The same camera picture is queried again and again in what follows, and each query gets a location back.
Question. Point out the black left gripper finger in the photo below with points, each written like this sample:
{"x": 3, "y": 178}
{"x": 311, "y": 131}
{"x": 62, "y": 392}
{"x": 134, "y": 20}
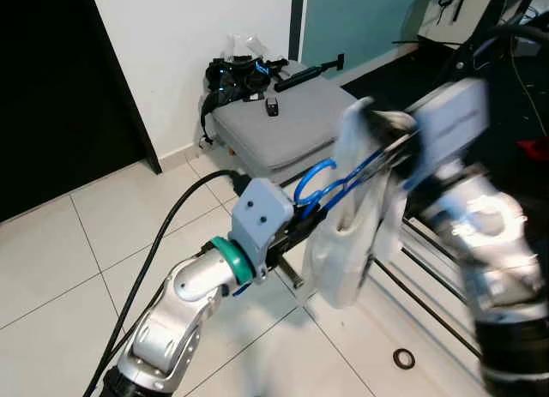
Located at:
{"x": 317, "y": 221}

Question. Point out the blue plastic hanger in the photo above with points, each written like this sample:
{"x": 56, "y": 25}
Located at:
{"x": 298, "y": 191}

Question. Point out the white printed T-shirt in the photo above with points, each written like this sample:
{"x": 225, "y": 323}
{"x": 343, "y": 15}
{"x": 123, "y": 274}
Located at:
{"x": 343, "y": 260}

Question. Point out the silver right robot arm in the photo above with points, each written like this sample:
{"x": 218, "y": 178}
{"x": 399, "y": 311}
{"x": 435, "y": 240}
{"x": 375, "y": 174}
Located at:
{"x": 489, "y": 243}

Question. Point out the grey bench cushion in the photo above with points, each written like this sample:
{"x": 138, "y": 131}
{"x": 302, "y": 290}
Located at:
{"x": 292, "y": 127}

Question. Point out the small black device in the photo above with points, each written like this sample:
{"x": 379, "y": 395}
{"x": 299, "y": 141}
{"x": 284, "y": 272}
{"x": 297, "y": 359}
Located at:
{"x": 273, "y": 108}

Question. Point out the black metal clothes rack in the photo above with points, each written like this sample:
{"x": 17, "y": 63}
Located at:
{"x": 527, "y": 30}

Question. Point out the small clear plastic bag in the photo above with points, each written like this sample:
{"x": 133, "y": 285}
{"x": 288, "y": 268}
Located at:
{"x": 243, "y": 47}

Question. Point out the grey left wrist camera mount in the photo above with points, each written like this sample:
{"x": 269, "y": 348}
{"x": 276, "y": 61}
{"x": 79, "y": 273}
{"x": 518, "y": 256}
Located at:
{"x": 262, "y": 213}

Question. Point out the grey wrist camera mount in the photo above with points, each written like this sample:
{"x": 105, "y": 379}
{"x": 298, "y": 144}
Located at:
{"x": 450, "y": 123}
{"x": 262, "y": 213}

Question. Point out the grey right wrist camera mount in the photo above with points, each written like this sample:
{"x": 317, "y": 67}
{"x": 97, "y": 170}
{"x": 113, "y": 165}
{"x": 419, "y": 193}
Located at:
{"x": 450, "y": 123}

